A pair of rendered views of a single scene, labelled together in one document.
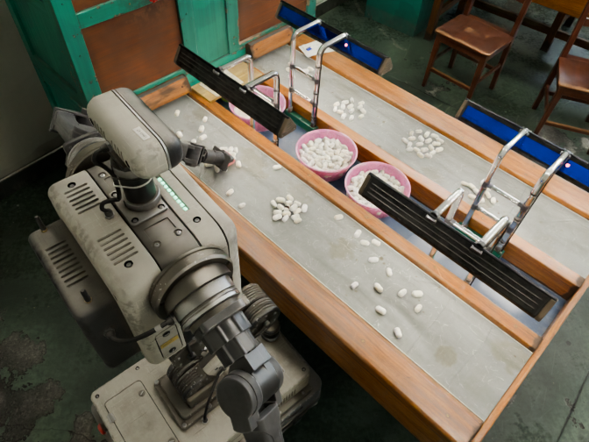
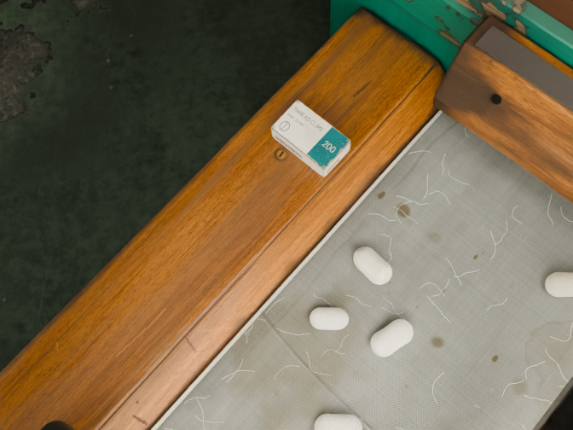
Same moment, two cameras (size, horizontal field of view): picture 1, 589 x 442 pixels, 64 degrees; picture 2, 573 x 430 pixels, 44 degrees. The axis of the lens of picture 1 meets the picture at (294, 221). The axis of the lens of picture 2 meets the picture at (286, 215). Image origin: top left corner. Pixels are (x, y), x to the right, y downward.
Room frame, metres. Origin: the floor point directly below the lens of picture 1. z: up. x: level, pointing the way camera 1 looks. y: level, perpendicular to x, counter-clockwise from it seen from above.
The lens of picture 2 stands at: (1.51, 0.43, 1.33)
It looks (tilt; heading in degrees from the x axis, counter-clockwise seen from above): 71 degrees down; 96
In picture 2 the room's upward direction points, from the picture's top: 7 degrees counter-clockwise
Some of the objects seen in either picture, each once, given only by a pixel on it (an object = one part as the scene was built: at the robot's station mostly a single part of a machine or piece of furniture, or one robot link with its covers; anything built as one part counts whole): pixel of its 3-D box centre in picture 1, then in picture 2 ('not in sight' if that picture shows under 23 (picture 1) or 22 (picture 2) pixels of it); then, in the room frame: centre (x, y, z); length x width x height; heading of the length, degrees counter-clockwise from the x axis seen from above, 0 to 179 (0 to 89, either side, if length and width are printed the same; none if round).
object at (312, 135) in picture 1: (325, 157); not in sight; (1.51, -0.12, 0.72); 0.27 x 0.27 x 0.10
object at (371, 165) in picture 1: (375, 192); not in sight; (1.33, -0.33, 0.72); 0.27 x 0.27 x 0.10
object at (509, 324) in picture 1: (328, 199); not in sight; (1.28, -0.13, 0.71); 1.81 x 0.05 x 0.11; 48
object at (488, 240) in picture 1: (449, 257); not in sight; (0.89, -0.51, 0.90); 0.20 x 0.19 x 0.45; 48
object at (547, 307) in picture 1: (450, 237); not in sight; (0.84, -0.45, 1.08); 0.62 x 0.08 x 0.07; 48
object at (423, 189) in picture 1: (378, 161); not in sight; (1.52, -0.35, 0.71); 1.81 x 0.05 x 0.11; 48
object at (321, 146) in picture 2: not in sight; (310, 138); (1.51, 0.70, 0.78); 0.06 x 0.04 x 0.02; 138
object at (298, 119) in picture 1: (315, 78); not in sight; (1.84, -0.05, 0.90); 0.20 x 0.19 x 0.45; 48
